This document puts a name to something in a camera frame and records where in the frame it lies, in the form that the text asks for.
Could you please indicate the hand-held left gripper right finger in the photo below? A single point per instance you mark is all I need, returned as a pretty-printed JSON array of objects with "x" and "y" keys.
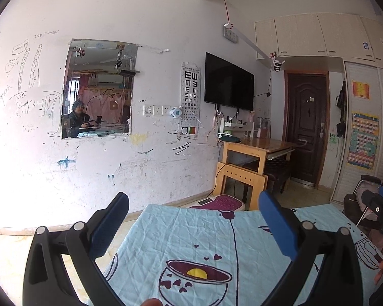
[{"x": 277, "y": 224}]

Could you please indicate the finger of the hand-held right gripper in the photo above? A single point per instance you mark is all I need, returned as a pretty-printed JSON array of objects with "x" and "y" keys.
[{"x": 375, "y": 205}]

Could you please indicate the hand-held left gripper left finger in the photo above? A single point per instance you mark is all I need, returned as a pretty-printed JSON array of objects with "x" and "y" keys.
[{"x": 108, "y": 224}]

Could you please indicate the person's left hand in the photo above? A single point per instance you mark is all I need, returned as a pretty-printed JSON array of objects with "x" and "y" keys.
[{"x": 150, "y": 302}]

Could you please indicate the black armchair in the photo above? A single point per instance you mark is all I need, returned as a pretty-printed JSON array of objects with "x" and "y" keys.
[{"x": 351, "y": 204}]

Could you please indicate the black stool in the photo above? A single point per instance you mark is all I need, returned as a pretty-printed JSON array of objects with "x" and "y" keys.
[{"x": 277, "y": 172}]

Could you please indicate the purple and white vibration plate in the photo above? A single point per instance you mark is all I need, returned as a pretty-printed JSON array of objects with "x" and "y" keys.
[{"x": 223, "y": 202}]

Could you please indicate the wooden desk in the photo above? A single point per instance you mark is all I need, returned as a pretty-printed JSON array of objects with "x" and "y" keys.
[{"x": 261, "y": 145}]

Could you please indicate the light blue printed tablecloth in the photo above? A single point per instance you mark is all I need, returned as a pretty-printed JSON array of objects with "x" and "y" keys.
[{"x": 194, "y": 229}]

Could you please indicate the dark green pouch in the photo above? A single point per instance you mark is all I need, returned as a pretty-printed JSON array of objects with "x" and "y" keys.
[{"x": 229, "y": 139}]

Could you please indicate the dark brown door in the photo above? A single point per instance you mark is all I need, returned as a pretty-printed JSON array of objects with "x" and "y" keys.
[{"x": 306, "y": 127}]

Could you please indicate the hanging black bags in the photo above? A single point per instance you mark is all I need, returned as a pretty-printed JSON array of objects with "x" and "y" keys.
[{"x": 341, "y": 102}]

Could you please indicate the white cube plug adapter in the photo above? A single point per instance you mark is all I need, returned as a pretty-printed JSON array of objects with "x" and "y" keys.
[{"x": 176, "y": 112}]

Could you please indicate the eye chart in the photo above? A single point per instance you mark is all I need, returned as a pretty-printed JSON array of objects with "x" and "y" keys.
[{"x": 190, "y": 98}]

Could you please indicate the white overhead cabinets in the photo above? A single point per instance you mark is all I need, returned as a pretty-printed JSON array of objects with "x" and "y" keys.
[{"x": 306, "y": 35}]

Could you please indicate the colourful grid wall poster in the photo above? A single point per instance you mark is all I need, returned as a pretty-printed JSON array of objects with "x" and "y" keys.
[{"x": 362, "y": 140}]

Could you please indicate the small orange wall poster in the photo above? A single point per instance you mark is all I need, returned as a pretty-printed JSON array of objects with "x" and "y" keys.
[{"x": 360, "y": 89}]

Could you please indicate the white wall socket panel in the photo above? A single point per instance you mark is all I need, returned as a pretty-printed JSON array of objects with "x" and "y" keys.
[{"x": 156, "y": 110}]

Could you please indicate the wall mirror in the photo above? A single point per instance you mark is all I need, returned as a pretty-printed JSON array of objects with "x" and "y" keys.
[{"x": 99, "y": 86}]

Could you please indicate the black wall television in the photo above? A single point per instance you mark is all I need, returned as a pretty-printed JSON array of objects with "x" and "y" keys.
[{"x": 228, "y": 83}]

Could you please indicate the white security camera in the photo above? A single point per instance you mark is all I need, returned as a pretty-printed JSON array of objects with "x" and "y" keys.
[{"x": 277, "y": 66}]

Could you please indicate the white wall power strip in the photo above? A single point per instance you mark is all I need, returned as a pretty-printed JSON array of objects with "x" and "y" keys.
[{"x": 230, "y": 33}]

